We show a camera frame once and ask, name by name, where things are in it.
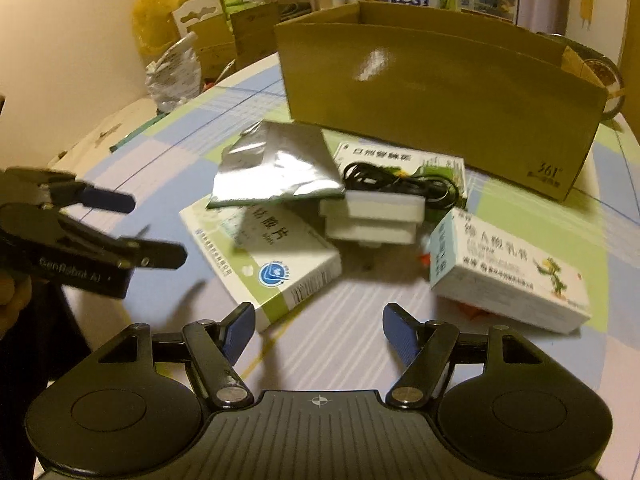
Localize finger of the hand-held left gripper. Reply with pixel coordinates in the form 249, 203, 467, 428
0, 167, 137, 214
0, 202, 189, 270

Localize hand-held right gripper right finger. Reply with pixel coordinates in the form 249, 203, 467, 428
382, 302, 547, 409

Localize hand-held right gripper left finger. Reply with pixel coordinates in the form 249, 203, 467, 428
94, 302, 257, 409

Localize white green medicine box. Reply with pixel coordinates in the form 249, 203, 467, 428
179, 195, 343, 332

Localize white rectangular block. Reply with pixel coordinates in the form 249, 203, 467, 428
319, 189, 427, 225
325, 216, 417, 246

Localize white medicine box dragon print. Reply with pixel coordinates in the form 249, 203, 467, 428
428, 208, 592, 335

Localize silver foil pouch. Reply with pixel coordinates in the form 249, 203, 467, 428
207, 120, 346, 210

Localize black audio cable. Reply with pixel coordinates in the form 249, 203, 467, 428
342, 160, 461, 211

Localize checkered cloth covered desktop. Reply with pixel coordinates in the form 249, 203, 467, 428
47, 52, 640, 411

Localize person's left hand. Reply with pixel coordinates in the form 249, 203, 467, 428
0, 274, 34, 337

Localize green flat packet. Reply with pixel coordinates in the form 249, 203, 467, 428
109, 112, 169, 154

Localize crumpled silver bag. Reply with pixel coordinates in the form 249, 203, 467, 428
144, 32, 204, 114

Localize small brown cardboard box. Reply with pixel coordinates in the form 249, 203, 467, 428
192, 20, 237, 80

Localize yellow plastic bag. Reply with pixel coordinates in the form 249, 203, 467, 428
131, 0, 194, 59

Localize white cutout cardboard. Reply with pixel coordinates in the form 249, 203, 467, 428
172, 0, 226, 37

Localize tall brown cardboard box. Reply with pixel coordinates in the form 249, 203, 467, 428
230, 2, 281, 69

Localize round printed tin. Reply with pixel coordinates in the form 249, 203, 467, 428
562, 35, 626, 121

